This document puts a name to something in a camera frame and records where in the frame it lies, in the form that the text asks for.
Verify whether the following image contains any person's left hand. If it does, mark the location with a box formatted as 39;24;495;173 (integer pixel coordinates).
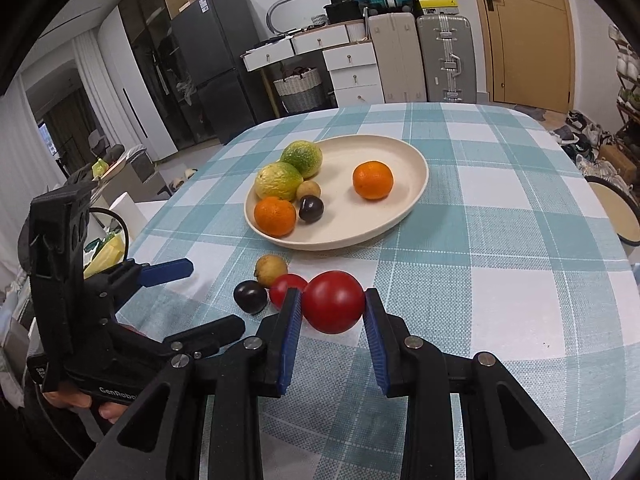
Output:
42;390;133;425

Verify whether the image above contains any beige suitcase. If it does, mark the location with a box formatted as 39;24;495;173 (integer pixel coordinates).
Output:
367;11;430;106

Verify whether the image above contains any orange tangerine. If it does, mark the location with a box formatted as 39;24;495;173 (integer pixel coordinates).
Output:
254;196;298;239
352;160;394;201

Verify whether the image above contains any black crate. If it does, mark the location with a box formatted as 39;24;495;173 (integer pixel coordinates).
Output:
322;2;362;25

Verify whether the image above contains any white curtain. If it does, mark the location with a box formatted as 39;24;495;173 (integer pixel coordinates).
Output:
0;30;108;291

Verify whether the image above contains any silver suitcase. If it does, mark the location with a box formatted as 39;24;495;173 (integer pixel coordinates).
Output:
416;14;477;105

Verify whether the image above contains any teal checked tablecloth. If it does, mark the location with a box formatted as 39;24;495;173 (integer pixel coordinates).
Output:
80;101;640;480

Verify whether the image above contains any wooden door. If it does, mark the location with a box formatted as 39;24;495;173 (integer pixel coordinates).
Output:
467;0;576;113

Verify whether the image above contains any person's left forearm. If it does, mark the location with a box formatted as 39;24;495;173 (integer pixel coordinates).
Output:
0;385;108;480

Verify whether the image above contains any yellow packet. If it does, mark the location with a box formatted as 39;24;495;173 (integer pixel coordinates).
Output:
85;235;126;278

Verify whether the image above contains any yellow black box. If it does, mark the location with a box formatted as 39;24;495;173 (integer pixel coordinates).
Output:
417;0;460;17

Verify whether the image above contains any red tomato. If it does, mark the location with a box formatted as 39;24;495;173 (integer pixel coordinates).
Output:
269;273;309;311
301;270;366;335

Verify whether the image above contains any shoe rack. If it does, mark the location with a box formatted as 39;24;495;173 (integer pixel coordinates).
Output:
607;22;640;171

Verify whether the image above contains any green speckled mango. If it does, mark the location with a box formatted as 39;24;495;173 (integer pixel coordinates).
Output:
280;141;323;179

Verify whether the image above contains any dark glass door wardrobe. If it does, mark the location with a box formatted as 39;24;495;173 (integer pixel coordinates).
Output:
117;0;201;151

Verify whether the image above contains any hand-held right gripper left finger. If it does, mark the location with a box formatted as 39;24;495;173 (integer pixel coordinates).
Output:
75;287;304;480

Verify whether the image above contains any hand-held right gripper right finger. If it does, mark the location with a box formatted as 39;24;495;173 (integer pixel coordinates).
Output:
364;287;593;480

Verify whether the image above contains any round black rimmed tray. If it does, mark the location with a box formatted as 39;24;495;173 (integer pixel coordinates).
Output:
585;175;640;247

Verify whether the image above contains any black cable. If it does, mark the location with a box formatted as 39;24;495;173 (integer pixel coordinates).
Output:
87;207;128;261

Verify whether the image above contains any brown cardboard box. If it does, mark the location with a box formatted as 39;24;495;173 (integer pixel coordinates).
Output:
107;145;161;191

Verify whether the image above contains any pile of shoes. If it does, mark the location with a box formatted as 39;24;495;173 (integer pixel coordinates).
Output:
547;109;631;181

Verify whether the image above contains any yellow-green mango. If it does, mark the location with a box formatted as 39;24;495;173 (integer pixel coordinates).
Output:
254;161;305;202

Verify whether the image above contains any white drawer desk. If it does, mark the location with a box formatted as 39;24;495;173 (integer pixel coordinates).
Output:
241;24;386;111

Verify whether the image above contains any dark grey refrigerator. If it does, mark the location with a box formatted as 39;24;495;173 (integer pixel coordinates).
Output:
169;0;273;146

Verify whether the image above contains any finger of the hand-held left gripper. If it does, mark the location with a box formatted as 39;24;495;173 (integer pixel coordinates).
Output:
82;258;195;306
115;314;246;361

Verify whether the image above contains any wicker basket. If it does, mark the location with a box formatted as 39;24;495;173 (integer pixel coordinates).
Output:
272;66;328;113

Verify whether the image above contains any cream round plate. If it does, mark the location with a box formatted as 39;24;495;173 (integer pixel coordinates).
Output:
243;134;430;252

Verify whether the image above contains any white wardrobe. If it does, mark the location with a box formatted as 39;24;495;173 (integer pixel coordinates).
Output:
98;5;178;158

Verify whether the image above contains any white cylinder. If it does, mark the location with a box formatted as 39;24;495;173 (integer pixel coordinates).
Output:
107;192;148;231

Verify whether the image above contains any pair of beige slippers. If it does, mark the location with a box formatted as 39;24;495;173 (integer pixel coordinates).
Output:
167;167;198;196

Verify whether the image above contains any dark purple plum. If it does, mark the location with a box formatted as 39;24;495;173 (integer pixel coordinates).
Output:
233;280;269;316
298;196;325;224

